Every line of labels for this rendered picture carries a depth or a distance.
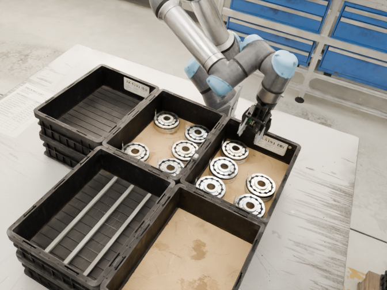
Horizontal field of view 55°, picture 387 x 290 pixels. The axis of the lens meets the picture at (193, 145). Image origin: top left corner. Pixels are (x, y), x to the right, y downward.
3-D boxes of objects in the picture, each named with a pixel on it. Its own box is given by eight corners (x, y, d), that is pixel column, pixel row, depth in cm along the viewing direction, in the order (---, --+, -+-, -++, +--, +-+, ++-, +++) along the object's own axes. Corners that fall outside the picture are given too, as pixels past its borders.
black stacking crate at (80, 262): (101, 168, 131) (99, 145, 123) (174, 205, 123) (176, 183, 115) (14, 255, 104) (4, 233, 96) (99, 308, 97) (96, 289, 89)
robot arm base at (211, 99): (217, 96, 175) (205, 80, 172) (241, 86, 164) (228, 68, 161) (203, 115, 166) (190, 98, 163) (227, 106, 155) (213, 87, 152)
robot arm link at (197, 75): (196, 90, 168) (178, 66, 164) (219, 72, 167) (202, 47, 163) (201, 94, 157) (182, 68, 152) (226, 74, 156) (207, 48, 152)
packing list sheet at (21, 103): (23, 82, 179) (23, 81, 179) (64, 97, 174) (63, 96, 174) (-31, 120, 156) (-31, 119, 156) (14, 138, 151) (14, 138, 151)
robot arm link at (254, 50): (227, 49, 114) (248, 71, 108) (255, 27, 113) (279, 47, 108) (232, 64, 121) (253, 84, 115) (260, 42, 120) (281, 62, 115)
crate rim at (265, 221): (227, 119, 144) (228, 114, 142) (300, 149, 136) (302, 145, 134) (177, 186, 117) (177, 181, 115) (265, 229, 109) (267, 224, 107)
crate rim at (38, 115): (101, 67, 159) (101, 63, 158) (160, 92, 152) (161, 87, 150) (31, 115, 132) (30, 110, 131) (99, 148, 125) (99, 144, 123)
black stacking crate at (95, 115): (102, 86, 166) (101, 64, 158) (159, 110, 158) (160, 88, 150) (37, 135, 139) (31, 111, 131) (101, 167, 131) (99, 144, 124)
